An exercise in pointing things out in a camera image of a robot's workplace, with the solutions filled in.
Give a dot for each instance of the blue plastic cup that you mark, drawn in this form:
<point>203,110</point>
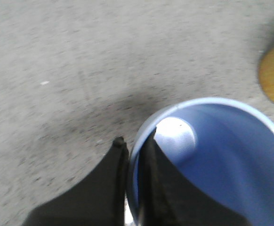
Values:
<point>223,146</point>

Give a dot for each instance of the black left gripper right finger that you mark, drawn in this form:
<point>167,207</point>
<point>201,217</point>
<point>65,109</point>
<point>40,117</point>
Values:
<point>167,198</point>

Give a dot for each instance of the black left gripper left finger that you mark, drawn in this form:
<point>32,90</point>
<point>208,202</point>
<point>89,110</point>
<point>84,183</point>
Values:
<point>97,200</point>

